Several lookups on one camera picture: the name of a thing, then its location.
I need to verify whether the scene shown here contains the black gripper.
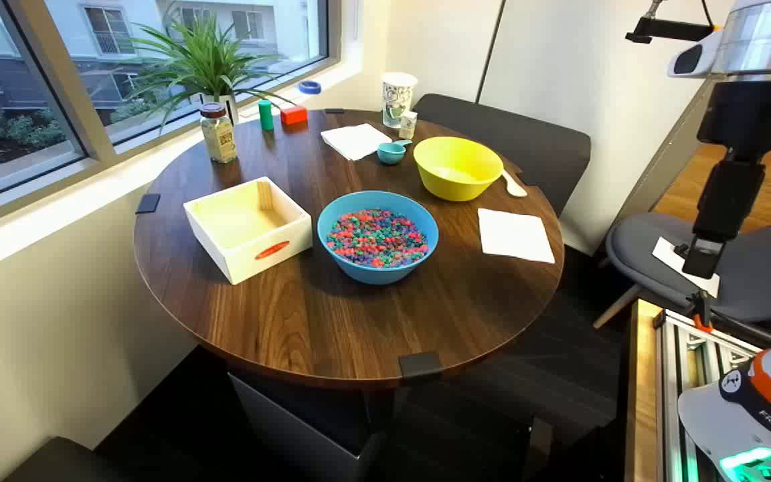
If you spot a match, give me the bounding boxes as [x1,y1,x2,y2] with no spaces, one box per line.
[679,75,771,281]

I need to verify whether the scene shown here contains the yellow plastic bowl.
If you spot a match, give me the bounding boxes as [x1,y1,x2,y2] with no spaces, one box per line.
[410,133,506,202]

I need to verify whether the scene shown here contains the blue bowl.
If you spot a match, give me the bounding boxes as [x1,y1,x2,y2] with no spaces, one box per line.
[315,188,442,288]

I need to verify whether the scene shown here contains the grey chair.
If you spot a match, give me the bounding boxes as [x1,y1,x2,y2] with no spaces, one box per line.
[603,209,771,330]

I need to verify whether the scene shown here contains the white paper card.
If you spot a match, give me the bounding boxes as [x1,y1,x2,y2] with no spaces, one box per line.
[650,232,723,300]

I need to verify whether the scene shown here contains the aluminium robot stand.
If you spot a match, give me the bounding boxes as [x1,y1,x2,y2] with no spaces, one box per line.
[623,296,762,482]

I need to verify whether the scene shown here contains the flat white square napkin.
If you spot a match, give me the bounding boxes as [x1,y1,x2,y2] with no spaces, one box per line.
[477,206,557,267]

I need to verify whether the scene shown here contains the teal measuring scoop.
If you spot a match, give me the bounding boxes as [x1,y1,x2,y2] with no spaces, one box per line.
[375,139,411,169]

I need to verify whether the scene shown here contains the patterned paper cup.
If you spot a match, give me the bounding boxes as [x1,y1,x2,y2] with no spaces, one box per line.
[381,69,419,131]

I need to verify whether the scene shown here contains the colourful beads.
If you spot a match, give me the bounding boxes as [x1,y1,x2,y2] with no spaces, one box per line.
[323,209,430,271]

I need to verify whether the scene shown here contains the folded white napkin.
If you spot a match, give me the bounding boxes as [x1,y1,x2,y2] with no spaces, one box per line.
[318,119,393,164]

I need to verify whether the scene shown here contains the red block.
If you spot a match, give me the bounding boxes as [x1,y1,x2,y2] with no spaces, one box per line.
[279,103,311,133]

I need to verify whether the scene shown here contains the green block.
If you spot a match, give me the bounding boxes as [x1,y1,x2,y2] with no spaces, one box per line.
[256,95,279,133]

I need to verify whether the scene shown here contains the white wooden box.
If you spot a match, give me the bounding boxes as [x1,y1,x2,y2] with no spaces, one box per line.
[181,174,315,285]

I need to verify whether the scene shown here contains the yellow labelled spice jar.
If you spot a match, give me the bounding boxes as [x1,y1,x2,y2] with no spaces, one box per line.
[197,93,241,166]

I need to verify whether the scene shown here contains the green potted plant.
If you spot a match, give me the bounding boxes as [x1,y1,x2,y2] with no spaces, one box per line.
[126,11,273,127]

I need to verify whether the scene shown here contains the black table clamp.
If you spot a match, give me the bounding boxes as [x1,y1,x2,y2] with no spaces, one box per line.
[134,189,162,216]

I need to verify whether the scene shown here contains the dark grey bench seat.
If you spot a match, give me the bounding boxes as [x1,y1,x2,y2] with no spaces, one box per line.
[2,434,128,482]

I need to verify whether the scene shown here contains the black overhead camera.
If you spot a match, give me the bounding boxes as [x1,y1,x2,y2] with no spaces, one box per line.
[623,0,719,44]

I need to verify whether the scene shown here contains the grey table pedestal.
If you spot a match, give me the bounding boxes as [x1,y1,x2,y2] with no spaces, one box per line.
[224,371,387,482]

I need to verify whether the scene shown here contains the window with grey frame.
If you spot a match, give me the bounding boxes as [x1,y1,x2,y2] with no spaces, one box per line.
[0,0,334,216]

